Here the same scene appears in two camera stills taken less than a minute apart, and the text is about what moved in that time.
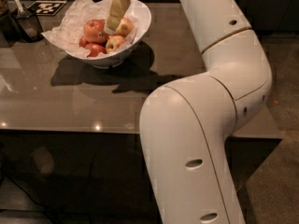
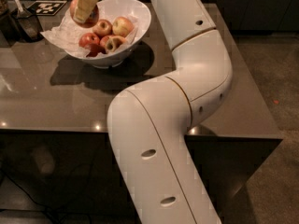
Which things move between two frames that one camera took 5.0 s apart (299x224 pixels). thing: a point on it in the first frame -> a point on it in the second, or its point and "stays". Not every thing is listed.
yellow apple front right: [113, 43] stays
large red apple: [93, 31] -> [91, 21]
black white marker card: [46, 7] stays
